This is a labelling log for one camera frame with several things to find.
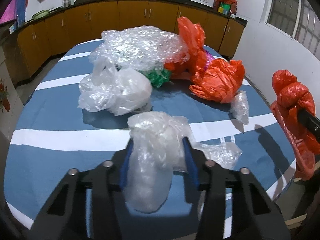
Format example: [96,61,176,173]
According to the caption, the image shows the knotted orange plastic bag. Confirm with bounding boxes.
[272,69,316,115]

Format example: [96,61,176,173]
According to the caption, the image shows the long clear plastic bag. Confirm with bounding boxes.
[124,111,242,213]

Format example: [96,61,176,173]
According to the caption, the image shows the pink purple plastic bag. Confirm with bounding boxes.
[205,50,215,69]

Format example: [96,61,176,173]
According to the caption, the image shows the green plastic bag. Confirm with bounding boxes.
[141,68,171,88]

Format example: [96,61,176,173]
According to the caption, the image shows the clear bubble wrap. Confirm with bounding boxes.
[89,25,190,72]

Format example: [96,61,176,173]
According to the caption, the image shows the lower wooden kitchen cabinets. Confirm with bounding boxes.
[3,0,247,85]

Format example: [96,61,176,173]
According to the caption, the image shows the red basket with liner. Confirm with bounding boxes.
[271,101,319,180]

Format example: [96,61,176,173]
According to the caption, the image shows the small clear plastic piece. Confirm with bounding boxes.
[230,90,249,125]

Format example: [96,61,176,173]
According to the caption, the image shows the blue white striped tablecloth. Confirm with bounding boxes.
[4,39,296,239]

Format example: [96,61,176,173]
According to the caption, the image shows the barred window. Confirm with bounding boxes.
[266,0,320,58]

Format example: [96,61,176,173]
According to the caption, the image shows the red bag with containers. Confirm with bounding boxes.
[213,0,237,16]

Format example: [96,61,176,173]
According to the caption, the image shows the crumpled clear plastic bag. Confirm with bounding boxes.
[78,55,152,116]

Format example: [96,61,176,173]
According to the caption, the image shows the yellow detergent bottle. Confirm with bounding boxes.
[9,22,17,34]

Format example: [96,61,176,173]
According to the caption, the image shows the green basin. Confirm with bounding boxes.
[32,9,50,20]

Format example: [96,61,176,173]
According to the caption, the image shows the pink blue hanging cloth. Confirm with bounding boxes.
[0,0,28,28]

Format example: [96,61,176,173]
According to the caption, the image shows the clear jar on counter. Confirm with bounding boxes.
[62,0,74,8]

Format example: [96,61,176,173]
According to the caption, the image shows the flower wall sticker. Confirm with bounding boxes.
[0,79,11,113]

